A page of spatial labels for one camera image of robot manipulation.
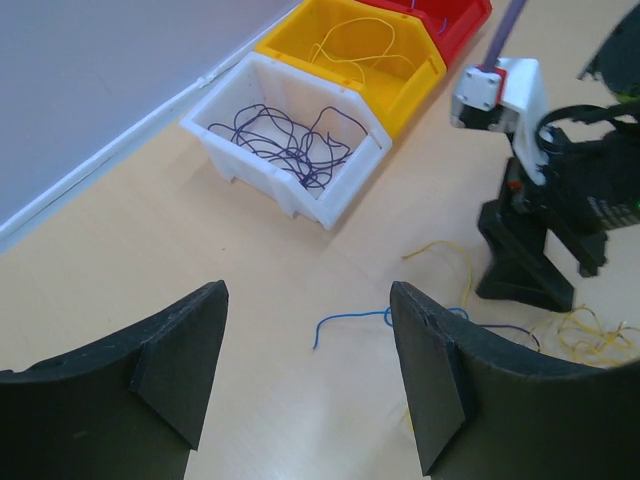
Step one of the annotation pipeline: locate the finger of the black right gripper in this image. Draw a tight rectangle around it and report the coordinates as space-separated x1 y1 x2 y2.
566 231 608 278
476 199 575 313

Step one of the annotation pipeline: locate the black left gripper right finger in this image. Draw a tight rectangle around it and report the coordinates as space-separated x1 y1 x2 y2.
390 281 639 479

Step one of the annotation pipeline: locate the yellow plastic bin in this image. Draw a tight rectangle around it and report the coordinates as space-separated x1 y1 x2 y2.
255 0 447 139

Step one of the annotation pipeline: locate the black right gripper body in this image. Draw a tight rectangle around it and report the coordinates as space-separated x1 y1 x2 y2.
510 129 639 234

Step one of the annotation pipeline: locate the red plastic bin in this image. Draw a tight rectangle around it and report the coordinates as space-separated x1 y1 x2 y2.
363 0 493 67

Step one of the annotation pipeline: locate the white plastic bin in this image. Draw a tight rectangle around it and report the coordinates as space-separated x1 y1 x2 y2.
180 52 392 230

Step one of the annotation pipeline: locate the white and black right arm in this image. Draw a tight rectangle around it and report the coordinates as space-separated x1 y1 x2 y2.
476 8 639 312

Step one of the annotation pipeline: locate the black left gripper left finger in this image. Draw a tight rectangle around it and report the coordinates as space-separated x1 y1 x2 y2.
1 280 229 479

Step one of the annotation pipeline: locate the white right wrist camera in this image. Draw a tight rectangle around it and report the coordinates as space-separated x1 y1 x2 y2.
450 58 549 185

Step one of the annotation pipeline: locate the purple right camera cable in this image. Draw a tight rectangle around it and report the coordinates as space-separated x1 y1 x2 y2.
479 0 529 71

